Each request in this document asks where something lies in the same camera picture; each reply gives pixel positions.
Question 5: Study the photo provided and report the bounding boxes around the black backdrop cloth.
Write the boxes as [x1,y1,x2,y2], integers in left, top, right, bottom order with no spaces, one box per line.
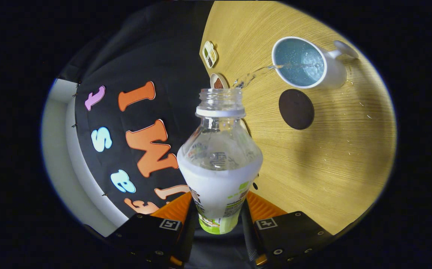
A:
[57,1,255,268]

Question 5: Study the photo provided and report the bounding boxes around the clear plastic juice bottle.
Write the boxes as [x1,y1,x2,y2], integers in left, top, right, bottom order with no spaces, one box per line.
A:
[177,88,264,235]

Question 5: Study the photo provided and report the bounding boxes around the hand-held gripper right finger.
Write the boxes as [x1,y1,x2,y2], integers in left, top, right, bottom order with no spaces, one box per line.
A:
[241,191,332,268]

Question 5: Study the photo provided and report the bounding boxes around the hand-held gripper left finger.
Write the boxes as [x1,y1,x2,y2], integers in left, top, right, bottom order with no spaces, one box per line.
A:
[107,191,197,269]

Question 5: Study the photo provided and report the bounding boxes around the dark brown round coaster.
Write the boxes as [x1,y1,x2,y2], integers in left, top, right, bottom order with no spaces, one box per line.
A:
[279,89,315,130]

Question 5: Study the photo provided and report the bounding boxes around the wooden table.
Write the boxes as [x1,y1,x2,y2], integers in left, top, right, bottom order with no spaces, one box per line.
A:
[199,1,396,236]

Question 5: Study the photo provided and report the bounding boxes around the white round plate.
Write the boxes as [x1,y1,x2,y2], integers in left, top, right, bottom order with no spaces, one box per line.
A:
[210,73,230,89]

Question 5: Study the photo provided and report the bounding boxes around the white divided dish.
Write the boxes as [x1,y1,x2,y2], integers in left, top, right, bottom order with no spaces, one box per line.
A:
[202,40,218,69]

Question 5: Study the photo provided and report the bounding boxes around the white cup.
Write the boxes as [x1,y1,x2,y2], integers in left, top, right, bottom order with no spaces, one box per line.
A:
[272,36,359,89]

